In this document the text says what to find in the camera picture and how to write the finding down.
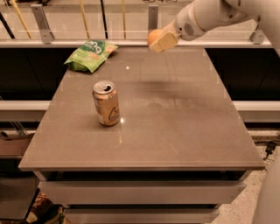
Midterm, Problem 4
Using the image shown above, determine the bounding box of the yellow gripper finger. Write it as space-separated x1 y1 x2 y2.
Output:
149 30 179 53

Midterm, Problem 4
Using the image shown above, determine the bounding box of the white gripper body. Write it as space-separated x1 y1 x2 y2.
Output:
174 3 206 41

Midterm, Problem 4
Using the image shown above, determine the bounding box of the orange fruit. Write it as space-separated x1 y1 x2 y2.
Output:
147 29 164 46

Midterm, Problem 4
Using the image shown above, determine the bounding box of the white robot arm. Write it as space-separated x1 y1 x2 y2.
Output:
148 0 280 224

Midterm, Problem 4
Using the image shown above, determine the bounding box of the green rice chip bag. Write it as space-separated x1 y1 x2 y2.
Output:
64 40 118 73

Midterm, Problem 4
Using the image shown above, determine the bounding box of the gold soda can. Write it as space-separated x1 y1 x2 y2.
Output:
93 80 120 126

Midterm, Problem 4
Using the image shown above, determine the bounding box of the upper white drawer front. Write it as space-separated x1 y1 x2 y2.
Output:
39 181 246 205

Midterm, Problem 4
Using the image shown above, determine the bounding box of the white drawer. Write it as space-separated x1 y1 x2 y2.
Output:
39 181 246 205
65 208 220 224

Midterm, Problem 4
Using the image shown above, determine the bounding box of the cardboard box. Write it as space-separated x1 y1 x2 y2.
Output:
0 131 34 158

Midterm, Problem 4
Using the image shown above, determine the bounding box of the lower white drawer front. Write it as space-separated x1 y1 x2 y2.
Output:
65 208 220 224

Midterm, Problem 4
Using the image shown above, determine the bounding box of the middle metal railing bracket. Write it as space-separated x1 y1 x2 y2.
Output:
148 5 158 32

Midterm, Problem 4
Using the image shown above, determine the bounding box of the metal railing bracket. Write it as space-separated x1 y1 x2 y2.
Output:
148 5 158 32
249 27 265 45
31 3 54 44

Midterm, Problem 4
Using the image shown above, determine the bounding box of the right metal railing bracket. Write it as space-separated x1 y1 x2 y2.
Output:
249 27 265 45

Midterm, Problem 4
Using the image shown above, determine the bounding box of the left metal railing bracket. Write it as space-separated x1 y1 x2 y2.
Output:
31 3 54 44

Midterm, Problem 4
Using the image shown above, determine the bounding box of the black power adapter with cable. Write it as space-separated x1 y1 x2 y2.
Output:
263 141 277 160

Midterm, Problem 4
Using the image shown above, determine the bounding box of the horizontal metal rail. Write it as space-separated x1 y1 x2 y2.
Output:
0 39 274 49

